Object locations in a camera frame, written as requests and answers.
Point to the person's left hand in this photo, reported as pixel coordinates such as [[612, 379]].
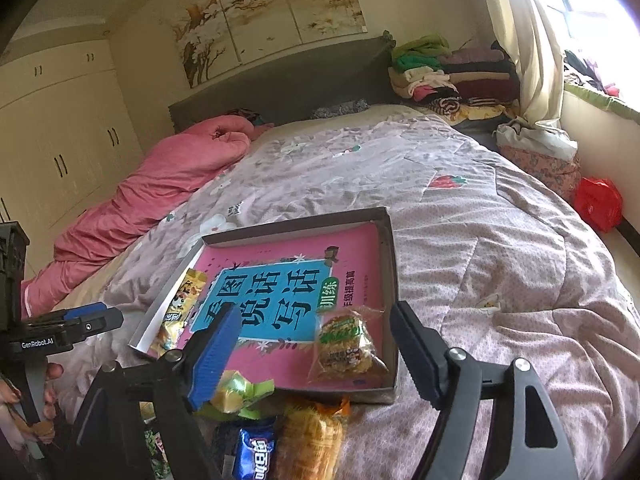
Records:
[[50, 371]]

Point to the yellow green candy packet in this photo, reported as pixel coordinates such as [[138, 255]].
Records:
[[235, 395]]

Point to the floral cloth bag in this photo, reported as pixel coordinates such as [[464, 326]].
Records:
[[550, 172]]

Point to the orange snack packet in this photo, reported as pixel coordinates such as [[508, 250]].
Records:
[[310, 440]]

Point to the round cake packet green label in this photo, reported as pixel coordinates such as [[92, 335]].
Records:
[[345, 345]]

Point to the shallow cardboard box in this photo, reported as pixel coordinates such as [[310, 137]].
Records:
[[388, 260]]

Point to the pile of folded clothes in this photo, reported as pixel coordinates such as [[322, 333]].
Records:
[[465, 80]]

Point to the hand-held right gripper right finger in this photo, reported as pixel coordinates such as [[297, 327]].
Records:
[[414, 352]]

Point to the white cloth bundle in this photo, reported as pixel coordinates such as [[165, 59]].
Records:
[[535, 140]]

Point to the dark headboard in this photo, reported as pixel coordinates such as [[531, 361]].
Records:
[[280, 90]]

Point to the green windowsill cloth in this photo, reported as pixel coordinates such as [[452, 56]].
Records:
[[600, 100]]

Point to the cream curtain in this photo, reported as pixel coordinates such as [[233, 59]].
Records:
[[530, 40]]

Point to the blue snack packet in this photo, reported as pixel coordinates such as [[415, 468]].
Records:
[[255, 452]]

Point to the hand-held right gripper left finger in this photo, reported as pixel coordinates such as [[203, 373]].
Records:
[[220, 345]]

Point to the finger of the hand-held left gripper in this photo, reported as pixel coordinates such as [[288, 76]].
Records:
[[82, 313]]

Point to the flower wall painting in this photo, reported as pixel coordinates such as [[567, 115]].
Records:
[[260, 15]]

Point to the red plastic bag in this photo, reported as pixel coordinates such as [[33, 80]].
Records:
[[597, 205]]

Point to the dark green pea packet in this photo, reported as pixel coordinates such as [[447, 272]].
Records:
[[152, 455]]

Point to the pink blanket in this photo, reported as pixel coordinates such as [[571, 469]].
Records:
[[150, 195]]

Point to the dark patterned pillow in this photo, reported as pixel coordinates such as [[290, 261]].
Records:
[[340, 109]]

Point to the window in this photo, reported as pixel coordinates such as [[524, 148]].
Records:
[[605, 5]]

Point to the pink book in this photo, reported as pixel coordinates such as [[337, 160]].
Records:
[[280, 280]]

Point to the long yellow snack packet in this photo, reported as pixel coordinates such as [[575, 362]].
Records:
[[177, 310]]

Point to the cream wardrobe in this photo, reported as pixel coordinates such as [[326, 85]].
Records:
[[65, 130]]

